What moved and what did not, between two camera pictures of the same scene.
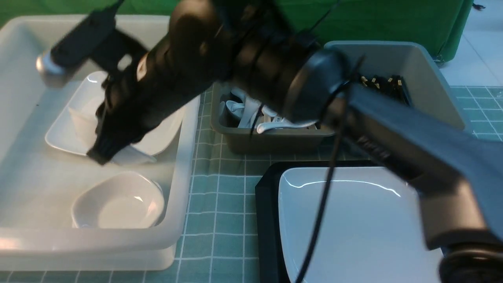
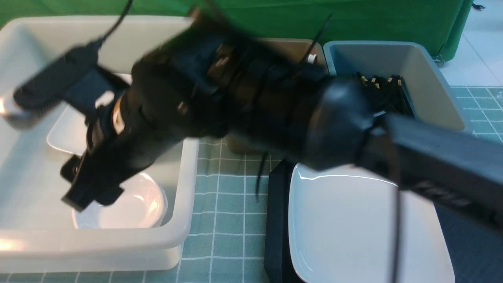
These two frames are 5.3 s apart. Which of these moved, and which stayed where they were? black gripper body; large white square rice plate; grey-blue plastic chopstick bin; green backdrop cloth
Moved: black gripper body
Stayed: large white square rice plate; grey-blue plastic chopstick bin; green backdrop cloth
